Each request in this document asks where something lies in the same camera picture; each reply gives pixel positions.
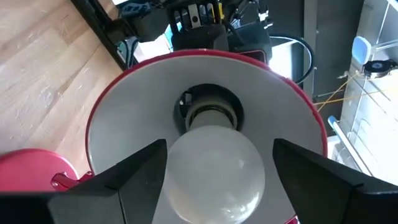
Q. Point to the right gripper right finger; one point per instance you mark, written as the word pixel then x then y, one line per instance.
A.
pixel 326 199

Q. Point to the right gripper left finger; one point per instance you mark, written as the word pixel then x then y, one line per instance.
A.
pixel 124 193

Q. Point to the red desk lamp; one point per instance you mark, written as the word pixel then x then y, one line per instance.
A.
pixel 140 102

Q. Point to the white lightbulb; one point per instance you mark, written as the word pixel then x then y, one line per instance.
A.
pixel 214 174

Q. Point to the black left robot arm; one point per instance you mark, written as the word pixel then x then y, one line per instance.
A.
pixel 248 34

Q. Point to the white printed box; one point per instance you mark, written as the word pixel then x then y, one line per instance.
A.
pixel 152 49

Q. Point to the black aluminium table frame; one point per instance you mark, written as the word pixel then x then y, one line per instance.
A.
pixel 102 31

